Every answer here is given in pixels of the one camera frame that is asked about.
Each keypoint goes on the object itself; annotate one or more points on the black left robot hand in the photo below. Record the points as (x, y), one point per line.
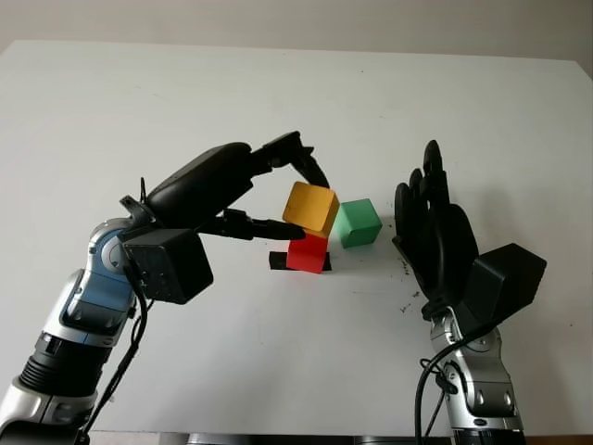
(204, 185)

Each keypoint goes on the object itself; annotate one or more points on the yellow cube block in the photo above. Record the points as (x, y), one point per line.
(308, 206)

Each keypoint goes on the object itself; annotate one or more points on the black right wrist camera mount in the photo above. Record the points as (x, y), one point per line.
(505, 278)

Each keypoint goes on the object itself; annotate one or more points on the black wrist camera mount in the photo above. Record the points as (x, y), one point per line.
(505, 278)
(171, 264)

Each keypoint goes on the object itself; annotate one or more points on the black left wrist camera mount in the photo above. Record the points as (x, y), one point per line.
(171, 264)

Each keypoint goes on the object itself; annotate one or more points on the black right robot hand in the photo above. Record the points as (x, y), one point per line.
(440, 241)

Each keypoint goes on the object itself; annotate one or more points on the black tape strip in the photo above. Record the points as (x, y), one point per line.
(278, 260)

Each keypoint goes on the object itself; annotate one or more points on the red cube block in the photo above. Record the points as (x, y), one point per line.
(306, 255)

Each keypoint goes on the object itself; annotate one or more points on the green cube block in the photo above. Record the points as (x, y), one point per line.
(357, 222)

